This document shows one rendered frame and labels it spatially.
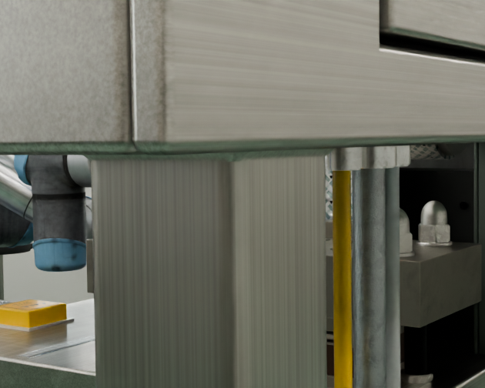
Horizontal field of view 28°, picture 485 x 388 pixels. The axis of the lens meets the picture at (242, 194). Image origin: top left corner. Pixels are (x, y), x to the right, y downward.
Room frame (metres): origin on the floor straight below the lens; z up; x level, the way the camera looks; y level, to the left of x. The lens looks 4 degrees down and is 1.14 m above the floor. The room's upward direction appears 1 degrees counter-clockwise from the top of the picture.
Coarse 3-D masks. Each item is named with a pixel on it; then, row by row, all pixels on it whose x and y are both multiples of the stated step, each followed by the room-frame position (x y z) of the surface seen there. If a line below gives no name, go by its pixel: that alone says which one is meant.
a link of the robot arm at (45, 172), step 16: (16, 160) 1.36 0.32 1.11; (32, 160) 1.35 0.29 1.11; (48, 160) 1.33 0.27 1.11; (64, 160) 1.31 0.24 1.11; (32, 176) 1.35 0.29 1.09; (48, 176) 1.33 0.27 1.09; (64, 176) 1.32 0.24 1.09; (32, 192) 1.35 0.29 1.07; (48, 192) 1.33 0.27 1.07; (64, 192) 1.34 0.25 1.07; (80, 192) 1.35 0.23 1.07
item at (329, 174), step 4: (328, 172) 1.13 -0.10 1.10; (332, 172) 1.13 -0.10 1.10; (328, 176) 1.13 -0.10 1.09; (332, 176) 1.13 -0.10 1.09; (328, 180) 1.13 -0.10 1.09; (332, 180) 1.13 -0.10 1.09; (328, 184) 1.13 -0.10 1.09; (332, 184) 1.13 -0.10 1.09; (328, 188) 1.13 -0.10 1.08; (332, 188) 1.13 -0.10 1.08; (328, 192) 1.13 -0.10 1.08; (332, 192) 1.13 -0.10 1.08; (328, 196) 1.13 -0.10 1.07; (332, 196) 1.13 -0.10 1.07; (328, 200) 1.13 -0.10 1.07; (332, 200) 1.13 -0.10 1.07; (352, 200) 1.11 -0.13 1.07; (328, 204) 1.13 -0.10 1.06; (332, 204) 1.13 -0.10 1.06; (352, 204) 1.11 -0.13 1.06; (328, 208) 1.13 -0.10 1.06; (332, 208) 1.13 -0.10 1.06; (352, 208) 1.11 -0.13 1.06; (328, 212) 1.13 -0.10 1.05; (332, 212) 1.13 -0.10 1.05; (352, 212) 1.11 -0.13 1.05; (328, 216) 1.13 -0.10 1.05; (332, 216) 1.13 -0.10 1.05; (352, 216) 1.11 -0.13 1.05; (352, 220) 1.11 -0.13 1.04
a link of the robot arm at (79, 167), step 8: (72, 160) 1.30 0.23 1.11; (80, 160) 1.30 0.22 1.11; (88, 160) 1.29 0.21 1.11; (72, 168) 1.30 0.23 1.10; (80, 168) 1.30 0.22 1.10; (88, 168) 1.29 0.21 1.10; (72, 176) 1.31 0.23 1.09; (80, 176) 1.30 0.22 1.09; (88, 176) 1.30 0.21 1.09; (80, 184) 1.32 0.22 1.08; (88, 184) 1.31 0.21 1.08
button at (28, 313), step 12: (24, 300) 1.30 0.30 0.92; (36, 300) 1.30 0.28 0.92; (0, 312) 1.25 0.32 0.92; (12, 312) 1.23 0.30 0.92; (24, 312) 1.22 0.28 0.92; (36, 312) 1.23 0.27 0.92; (48, 312) 1.25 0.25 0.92; (60, 312) 1.26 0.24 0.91; (12, 324) 1.23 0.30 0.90; (24, 324) 1.22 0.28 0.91; (36, 324) 1.23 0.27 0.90
